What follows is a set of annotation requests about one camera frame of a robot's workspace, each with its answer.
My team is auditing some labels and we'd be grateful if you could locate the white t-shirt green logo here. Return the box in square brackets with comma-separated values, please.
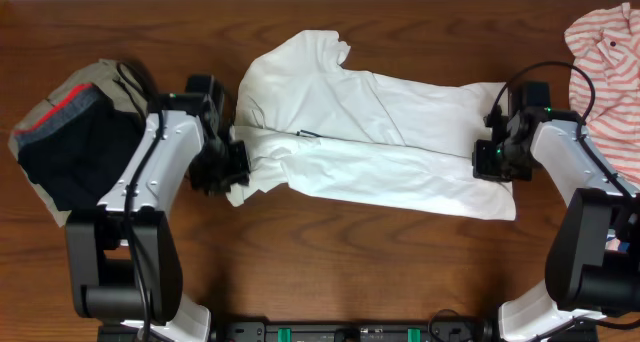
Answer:
[228, 30, 516, 221]

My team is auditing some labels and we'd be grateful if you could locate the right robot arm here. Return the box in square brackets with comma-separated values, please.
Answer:
[472, 82, 639, 341]

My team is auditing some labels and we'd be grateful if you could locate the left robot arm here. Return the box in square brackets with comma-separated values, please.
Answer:
[64, 75, 250, 341]

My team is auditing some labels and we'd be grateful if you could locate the dark blue garment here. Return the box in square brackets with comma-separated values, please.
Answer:
[606, 238, 629, 253]

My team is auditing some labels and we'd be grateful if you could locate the folded black garment red waistband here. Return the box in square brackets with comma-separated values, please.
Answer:
[15, 83, 146, 211]

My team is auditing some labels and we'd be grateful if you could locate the folded khaki garment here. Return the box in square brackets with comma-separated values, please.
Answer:
[8, 59, 148, 226]

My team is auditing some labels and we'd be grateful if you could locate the pink white striped shirt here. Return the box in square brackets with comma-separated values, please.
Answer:
[564, 3, 639, 186]

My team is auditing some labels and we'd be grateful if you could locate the right black cable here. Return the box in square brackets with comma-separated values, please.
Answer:
[483, 60, 636, 198]

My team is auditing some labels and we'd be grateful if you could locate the black cable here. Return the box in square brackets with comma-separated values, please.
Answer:
[115, 61, 169, 342]
[483, 60, 636, 198]

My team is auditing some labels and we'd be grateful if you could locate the left black cable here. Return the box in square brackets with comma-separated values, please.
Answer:
[115, 61, 169, 342]

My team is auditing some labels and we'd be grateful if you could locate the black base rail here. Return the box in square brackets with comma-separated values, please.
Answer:
[97, 320, 600, 342]

